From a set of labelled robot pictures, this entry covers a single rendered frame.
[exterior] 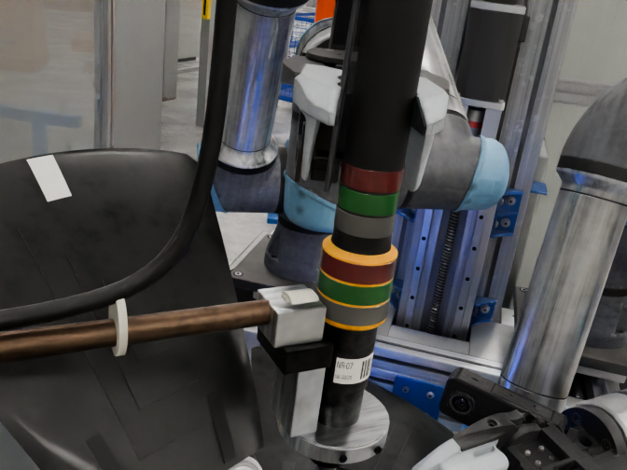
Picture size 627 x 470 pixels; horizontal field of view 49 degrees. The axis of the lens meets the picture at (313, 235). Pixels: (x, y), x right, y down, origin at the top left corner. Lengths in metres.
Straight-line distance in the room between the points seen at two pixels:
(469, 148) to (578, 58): 1.54
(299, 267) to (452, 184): 0.57
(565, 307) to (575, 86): 1.50
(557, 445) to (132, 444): 0.37
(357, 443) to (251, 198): 0.76
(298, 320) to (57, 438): 0.15
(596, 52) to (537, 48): 0.96
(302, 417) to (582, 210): 0.45
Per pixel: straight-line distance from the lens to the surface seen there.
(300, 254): 1.20
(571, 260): 0.78
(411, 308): 1.32
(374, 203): 0.37
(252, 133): 1.08
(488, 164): 0.69
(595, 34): 2.22
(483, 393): 0.69
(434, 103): 0.36
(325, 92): 0.35
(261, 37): 0.98
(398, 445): 0.64
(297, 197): 0.65
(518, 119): 1.29
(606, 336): 1.21
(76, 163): 0.48
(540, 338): 0.79
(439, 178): 0.67
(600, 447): 0.70
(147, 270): 0.34
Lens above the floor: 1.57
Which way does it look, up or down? 22 degrees down
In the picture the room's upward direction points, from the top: 7 degrees clockwise
